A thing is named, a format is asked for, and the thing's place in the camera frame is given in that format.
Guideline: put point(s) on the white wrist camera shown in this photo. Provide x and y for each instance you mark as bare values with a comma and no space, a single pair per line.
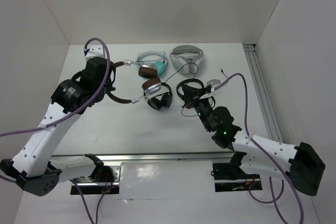
94,51
214,87

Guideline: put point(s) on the teal cat-ear headphones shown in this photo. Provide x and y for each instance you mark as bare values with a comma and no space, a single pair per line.
160,64

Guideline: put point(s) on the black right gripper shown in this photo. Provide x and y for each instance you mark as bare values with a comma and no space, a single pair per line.
200,100

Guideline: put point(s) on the black headphones left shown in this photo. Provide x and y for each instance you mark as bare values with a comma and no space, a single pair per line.
161,100

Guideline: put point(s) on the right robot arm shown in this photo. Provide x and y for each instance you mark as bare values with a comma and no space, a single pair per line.
254,154

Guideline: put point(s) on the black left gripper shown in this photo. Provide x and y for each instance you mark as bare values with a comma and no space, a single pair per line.
109,86

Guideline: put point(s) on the black headphones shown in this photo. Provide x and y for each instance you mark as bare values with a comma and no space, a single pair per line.
161,100
190,95

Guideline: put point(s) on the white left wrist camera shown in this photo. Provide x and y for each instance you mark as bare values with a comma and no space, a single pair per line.
94,51

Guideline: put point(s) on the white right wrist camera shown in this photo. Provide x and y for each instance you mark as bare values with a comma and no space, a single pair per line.
214,87

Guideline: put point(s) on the aluminium front rail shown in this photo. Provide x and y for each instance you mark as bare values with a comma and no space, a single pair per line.
162,157

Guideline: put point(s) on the brown silver headphones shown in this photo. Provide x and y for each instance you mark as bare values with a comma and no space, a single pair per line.
146,70

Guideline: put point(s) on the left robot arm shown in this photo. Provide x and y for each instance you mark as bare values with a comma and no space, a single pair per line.
32,168

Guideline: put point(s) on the aluminium side rail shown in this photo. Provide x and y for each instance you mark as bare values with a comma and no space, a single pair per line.
272,126

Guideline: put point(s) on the black headphones right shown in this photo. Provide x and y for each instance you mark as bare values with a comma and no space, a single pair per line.
190,95

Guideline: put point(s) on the white grey gaming headset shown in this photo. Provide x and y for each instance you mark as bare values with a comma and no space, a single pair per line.
186,58

